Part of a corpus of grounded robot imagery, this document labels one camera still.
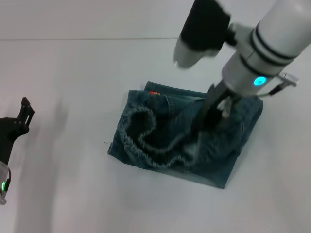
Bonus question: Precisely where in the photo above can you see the blue denim shorts with print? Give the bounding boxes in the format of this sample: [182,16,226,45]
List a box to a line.
[104,81,264,190]

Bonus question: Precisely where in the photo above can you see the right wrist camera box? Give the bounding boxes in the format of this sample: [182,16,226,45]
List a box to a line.
[173,0,238,70]

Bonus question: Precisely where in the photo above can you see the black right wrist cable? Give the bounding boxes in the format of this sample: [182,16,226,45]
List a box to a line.
[257,72,300,98]

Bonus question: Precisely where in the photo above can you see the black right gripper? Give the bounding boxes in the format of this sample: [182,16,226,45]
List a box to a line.
[191,82,242,134]

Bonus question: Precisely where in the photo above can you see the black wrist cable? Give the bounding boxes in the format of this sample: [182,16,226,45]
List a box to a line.
[5,169,12,193]
[257,72,300,98]

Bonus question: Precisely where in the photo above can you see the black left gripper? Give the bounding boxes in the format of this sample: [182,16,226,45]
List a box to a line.
[0,97,35,166]

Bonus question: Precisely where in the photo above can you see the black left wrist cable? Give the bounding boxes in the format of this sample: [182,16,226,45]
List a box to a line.
[5,169,12,193]

